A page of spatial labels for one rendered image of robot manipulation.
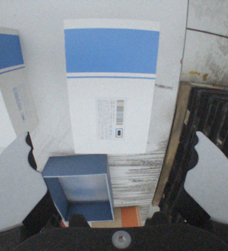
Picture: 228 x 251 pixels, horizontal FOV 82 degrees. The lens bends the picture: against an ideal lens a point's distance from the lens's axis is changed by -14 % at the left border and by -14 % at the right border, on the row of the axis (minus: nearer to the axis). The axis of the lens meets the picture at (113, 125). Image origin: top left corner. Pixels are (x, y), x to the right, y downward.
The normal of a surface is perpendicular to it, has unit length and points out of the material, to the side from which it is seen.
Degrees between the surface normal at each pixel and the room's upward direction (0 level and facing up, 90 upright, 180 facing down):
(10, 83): 90
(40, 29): 0
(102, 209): 90
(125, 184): 0
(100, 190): 0
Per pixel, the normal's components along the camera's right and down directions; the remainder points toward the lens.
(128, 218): -0.08, -0.88
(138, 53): 0.03, 0.46
